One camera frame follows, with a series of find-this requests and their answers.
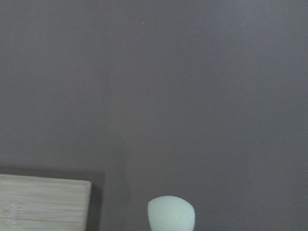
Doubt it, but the white steamed bun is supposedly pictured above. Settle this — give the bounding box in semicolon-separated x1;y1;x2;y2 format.
147;195;195;231

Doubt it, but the bamboo cutting board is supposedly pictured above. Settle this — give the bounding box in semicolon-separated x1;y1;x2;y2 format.
0;174;92;231

